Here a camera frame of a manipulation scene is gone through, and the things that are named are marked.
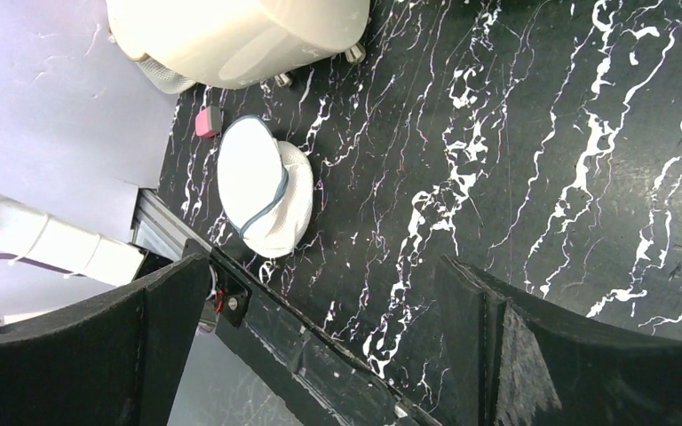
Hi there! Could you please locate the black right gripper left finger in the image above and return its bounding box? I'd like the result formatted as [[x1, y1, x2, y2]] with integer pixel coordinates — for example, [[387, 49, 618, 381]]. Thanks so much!
[[0, 255, 210, 425]]

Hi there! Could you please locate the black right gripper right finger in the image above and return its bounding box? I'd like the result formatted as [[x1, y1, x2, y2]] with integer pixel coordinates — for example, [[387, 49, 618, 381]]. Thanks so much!
[[434, 256, 682, 425]]

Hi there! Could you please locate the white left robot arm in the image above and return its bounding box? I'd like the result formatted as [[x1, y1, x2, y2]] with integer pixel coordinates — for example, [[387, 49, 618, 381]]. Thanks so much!
[[0, 194, 172, 287]]

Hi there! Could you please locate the white cylindrical mesh laundry bag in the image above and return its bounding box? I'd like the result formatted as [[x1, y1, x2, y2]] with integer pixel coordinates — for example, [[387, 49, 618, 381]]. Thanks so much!
[[137, 57, 196, 95]]

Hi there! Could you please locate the pink and grey small block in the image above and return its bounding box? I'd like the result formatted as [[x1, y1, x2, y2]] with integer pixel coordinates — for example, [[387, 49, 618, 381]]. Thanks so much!
[[194, 106, 223, 138]]

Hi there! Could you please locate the cream toy washing machine drum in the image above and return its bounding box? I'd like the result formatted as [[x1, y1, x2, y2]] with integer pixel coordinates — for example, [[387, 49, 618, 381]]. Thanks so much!
[[107, 0, 370, 90]]

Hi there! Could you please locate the aluminium frame rail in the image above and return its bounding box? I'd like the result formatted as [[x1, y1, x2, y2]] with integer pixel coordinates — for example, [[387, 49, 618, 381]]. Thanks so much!
[[132, 189, 212, 260]]

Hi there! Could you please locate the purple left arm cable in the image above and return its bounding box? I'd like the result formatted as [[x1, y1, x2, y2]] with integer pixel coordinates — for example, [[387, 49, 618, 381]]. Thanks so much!
[[0, 253, 75, 276]]

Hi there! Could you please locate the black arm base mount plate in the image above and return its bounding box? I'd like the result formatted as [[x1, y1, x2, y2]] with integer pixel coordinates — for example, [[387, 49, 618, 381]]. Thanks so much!
[[183, 239, 436, 425]]

